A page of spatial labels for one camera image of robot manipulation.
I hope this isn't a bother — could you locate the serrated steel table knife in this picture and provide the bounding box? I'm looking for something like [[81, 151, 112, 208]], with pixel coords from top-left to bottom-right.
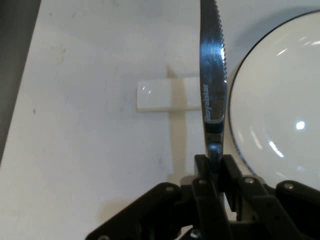
[[198, 0, 229, 176]]

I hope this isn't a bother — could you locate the white ceramic cutlery rest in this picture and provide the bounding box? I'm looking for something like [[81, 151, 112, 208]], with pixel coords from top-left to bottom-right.
[[135, 76, 202, 113]]

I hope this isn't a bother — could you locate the white plate with dark rim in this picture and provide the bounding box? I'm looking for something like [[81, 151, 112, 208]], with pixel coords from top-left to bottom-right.
[[225, 9, 320, 192]]

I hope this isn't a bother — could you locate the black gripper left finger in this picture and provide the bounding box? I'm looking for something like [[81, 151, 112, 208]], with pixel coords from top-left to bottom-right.
[[86, 154, 233, 240]]

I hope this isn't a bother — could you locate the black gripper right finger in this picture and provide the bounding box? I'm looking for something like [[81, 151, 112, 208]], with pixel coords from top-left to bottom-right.
[[219, 154, 320, 240]]

